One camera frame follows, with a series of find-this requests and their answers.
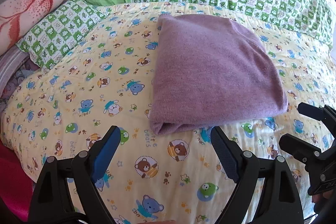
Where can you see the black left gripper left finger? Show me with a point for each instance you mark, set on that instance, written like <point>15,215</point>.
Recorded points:
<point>52,202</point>

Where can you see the purple knit sweater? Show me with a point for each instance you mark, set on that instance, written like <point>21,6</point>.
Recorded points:
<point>211,71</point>

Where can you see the person's right hand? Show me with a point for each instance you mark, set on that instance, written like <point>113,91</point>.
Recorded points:
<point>320,197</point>

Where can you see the magenta fabric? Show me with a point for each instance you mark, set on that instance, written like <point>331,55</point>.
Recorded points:
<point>16,186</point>

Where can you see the yellow bear print quilt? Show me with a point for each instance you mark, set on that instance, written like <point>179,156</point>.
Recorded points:
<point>107,80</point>

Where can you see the grey striped bedding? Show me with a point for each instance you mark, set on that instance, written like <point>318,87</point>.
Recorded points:
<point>15,67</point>

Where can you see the green white checkered pillow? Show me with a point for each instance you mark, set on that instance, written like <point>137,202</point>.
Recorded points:
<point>48,41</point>

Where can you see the red white patterned blanket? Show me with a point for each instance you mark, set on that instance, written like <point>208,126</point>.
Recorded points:
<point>19,16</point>

